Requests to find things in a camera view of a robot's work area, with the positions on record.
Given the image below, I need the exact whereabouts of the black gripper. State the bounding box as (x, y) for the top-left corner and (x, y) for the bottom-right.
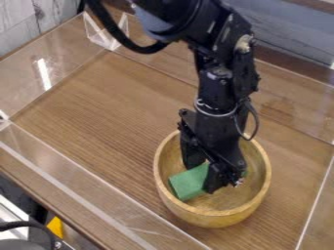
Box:
(178, 108), (249, 194)

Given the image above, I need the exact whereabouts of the green rectangular block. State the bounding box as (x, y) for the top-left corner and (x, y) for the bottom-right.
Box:
(169, 163), (209, 201)

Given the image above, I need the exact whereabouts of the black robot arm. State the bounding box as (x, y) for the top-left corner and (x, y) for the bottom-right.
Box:
(130, 0), (260, 193)

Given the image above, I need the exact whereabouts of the brown wooden bowl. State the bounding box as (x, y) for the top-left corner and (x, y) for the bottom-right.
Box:
(153, 131), (272, 229)

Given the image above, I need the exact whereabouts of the yellow label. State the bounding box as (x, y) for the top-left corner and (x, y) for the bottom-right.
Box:
(47, 216), (65, 238)

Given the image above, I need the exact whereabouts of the clear acrylic tray wall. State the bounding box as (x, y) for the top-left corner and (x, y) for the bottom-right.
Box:
(0, 117), (210, 250)

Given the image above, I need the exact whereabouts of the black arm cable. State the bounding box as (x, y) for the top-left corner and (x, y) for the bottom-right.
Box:
(85, 0), (172, 55)

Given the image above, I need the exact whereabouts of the clear acrylic corner bracket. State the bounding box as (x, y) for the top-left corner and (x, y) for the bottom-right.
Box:
(83, 12), (130, 51)

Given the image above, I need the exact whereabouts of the black cable lower left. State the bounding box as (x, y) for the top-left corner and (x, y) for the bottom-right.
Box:
(0, 220), (58, 250)

